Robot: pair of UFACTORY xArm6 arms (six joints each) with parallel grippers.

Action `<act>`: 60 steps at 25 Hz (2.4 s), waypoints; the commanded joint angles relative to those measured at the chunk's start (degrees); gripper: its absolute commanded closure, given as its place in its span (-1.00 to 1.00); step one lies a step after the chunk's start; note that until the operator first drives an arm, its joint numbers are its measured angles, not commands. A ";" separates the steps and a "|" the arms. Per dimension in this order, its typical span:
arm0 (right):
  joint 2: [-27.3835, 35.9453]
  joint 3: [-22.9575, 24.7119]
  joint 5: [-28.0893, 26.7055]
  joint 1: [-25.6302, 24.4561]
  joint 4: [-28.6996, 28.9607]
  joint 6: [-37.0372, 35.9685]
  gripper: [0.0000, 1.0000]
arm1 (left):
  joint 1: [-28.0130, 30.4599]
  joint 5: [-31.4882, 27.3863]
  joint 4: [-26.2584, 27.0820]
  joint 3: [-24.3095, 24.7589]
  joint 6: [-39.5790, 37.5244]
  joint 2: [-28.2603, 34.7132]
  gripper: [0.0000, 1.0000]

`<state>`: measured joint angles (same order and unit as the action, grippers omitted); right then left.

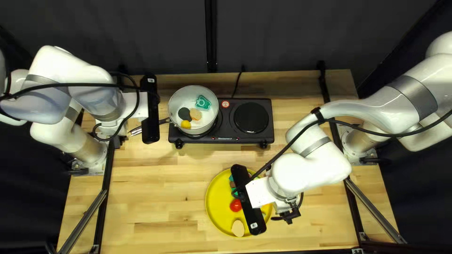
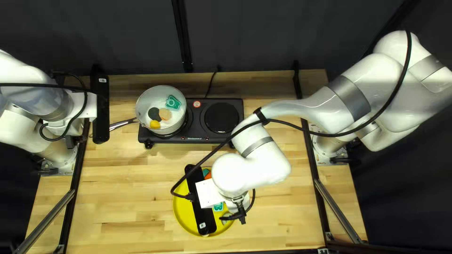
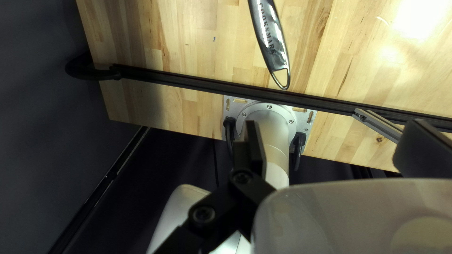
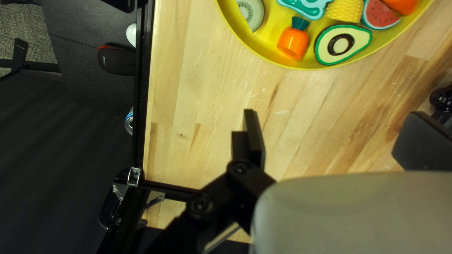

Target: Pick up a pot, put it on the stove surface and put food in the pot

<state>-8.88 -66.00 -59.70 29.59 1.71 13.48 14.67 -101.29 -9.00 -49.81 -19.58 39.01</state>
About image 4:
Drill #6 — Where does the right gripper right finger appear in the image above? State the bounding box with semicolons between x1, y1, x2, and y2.
392;111;452;172

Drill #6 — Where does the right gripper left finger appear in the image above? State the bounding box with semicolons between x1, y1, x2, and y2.
148;109;277;254

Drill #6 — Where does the orange toy food piece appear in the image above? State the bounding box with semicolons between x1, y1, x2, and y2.
383;0;419;16

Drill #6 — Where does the yellow toy corn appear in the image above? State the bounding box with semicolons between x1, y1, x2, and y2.
325;0;364;23

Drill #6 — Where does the black hot plate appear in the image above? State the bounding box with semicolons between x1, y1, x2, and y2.
429;84;452;119

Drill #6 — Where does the yellow plate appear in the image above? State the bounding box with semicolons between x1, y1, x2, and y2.
215;0;435;70

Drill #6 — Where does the orange toy carrot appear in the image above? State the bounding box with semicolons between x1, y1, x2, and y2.
276;16;311;61

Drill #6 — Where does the toy avocado half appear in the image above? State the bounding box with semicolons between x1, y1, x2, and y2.
314;25;373;66

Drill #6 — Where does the toy kiwi slice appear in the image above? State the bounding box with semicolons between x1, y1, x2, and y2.
235;0;265;33

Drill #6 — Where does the toy watermelon slice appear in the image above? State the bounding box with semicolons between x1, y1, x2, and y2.
361;0;401;30

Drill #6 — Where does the black computer mouse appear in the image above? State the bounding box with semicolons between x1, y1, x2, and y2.
97;42;136;76

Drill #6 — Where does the black frame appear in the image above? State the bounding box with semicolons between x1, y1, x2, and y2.
95;0;200;254

